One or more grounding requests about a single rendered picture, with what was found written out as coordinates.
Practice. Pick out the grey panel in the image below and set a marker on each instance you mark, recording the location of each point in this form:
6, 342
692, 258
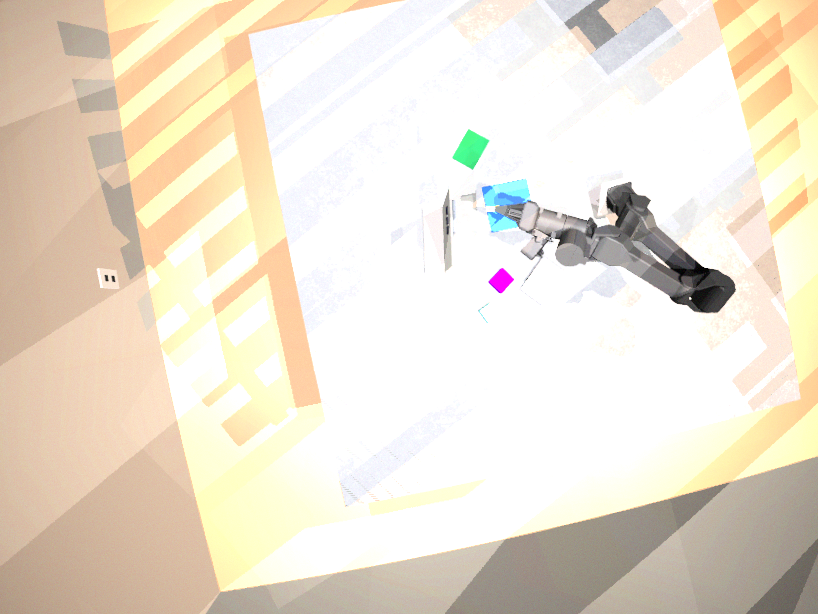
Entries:
439, 226

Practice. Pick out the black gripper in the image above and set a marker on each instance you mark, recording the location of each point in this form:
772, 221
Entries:
528, 216

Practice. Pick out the blue square zone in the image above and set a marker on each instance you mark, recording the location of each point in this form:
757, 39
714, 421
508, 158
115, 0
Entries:
504, 194

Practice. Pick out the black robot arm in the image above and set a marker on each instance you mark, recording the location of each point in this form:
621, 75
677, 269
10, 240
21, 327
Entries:
582, 242

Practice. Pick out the purple rectangular block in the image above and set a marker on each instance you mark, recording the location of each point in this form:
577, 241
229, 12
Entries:
501, 280

